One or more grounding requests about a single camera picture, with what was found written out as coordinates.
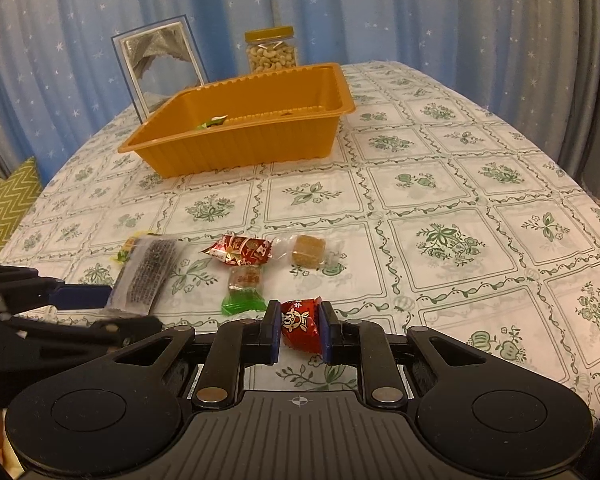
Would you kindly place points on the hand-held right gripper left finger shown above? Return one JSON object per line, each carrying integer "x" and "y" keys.
{"x": 273, "y": 332}

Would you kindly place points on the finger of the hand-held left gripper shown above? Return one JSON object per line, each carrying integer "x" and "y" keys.
{"x": 80, "y": 296}
{"x": 105, "y": 327}

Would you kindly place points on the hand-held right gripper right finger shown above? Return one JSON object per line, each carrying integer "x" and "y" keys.
{"x": 329, "y": 332}

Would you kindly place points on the red snack packet white print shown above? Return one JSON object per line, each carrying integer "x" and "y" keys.
{"x": 302, "y": 327}

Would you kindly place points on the green brown candy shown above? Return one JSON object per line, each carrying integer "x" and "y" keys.
{"x": 243, "y": 287}

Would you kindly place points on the clear packet with dark snack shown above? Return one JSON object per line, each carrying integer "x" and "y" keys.
{"x": 147, "y": 275}

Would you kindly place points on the yellow green snack packet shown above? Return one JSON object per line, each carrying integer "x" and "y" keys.
{"x": 129, "y": 247}

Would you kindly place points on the clear brown cube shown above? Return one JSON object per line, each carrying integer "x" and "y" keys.
{"x": 310, "y": 250}

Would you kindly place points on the red snack packet gold print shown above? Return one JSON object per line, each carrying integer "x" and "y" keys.
{"x": 240, "y": 250}

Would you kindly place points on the orange plastic tray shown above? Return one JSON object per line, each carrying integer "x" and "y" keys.
{"x": 245, "y": 130}

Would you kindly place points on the green zigzag cushion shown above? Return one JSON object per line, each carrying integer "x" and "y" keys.
{"x": 7, "y": 210}

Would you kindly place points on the floral white tablecloth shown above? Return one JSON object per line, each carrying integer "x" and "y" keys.
{"x": 430, "y": 185}

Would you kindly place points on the cashew jar with gold lid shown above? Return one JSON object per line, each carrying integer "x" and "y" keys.
{"x": 272, "y": 55}

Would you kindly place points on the blue star curtain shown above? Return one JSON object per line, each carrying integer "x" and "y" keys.
{"x": 430, "y": 10}
{"x": 105, "y": 10}

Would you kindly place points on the silver picture frame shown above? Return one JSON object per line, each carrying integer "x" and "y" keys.
{"x": 160, "y": 65}

